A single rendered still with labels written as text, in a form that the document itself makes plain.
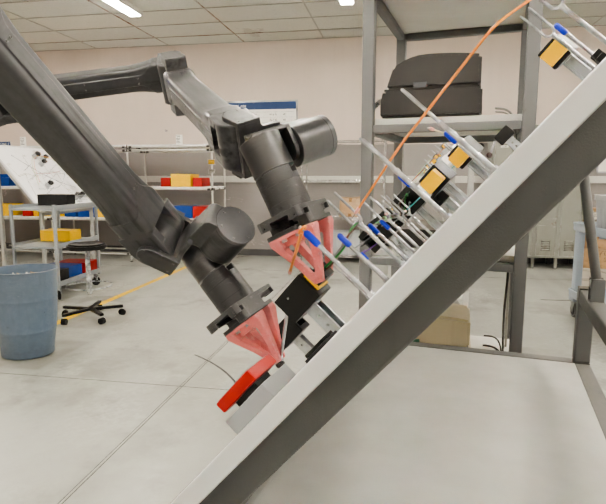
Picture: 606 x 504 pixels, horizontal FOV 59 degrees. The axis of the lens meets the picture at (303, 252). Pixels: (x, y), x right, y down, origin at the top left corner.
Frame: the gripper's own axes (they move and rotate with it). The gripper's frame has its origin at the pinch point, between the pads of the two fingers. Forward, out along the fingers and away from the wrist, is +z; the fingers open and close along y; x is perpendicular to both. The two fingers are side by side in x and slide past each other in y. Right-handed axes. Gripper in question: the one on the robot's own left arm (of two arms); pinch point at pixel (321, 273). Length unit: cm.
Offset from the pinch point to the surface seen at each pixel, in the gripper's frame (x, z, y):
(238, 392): 1.3, 5.4, -25.0
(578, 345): -20, 49, 86
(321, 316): 2.3, 5.1, -0.8
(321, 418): 0.8, 13.4, -14.5
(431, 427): 8, 38, 35
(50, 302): 292, -48, 206
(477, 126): -20, -15, 96
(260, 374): -0.8, 4.8, -23.7
